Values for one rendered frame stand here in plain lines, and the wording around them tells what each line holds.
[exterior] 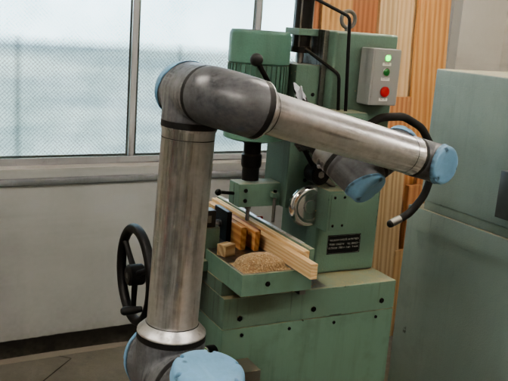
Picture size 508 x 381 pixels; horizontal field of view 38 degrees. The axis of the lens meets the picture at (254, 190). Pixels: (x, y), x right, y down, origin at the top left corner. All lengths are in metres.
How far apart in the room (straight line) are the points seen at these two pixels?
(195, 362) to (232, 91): 0.54
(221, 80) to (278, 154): 0.85
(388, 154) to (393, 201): 2.15
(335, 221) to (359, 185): 0.39
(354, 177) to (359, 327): 0.66
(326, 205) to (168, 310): 0.71
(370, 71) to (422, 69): 1.87
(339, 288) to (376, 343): 0.25
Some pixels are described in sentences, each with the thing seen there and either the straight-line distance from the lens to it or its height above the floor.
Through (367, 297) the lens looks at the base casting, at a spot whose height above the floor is 0.76.
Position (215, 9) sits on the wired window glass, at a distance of 3.55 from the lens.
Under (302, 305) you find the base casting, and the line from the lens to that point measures 2.14.
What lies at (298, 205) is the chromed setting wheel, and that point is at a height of 1.02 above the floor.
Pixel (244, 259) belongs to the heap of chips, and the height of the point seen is 0.92.
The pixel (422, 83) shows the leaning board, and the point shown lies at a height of 1.28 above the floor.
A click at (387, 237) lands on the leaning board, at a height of 0.53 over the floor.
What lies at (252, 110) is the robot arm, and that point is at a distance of 1.37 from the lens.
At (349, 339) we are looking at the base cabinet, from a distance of 2.28.
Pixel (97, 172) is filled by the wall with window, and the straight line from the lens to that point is 3.34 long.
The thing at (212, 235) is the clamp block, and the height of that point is 0.94.
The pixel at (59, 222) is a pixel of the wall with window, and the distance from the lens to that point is 3.34.
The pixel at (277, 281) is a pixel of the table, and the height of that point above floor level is 0.87.
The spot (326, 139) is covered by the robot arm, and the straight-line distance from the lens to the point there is 1.50.
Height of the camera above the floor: 1.52
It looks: 13 degrees down
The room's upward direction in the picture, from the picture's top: 4 degrees clockwise
